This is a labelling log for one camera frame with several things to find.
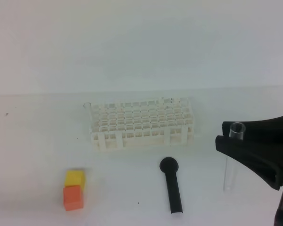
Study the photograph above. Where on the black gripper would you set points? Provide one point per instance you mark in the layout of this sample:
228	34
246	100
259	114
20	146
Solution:
261	151

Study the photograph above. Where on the clear glass test tube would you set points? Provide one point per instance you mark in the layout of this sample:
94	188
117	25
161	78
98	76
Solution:
236	131

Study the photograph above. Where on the white plastic test tube rack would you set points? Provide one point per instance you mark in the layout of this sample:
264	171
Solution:
128	124

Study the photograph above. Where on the clear test tube in rack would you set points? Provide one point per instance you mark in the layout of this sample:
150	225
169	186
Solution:
87	107

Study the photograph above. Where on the yellow cube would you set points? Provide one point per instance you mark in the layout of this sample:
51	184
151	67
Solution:
75	178

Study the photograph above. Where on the orange cube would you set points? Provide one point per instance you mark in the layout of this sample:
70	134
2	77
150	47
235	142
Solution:
72	198

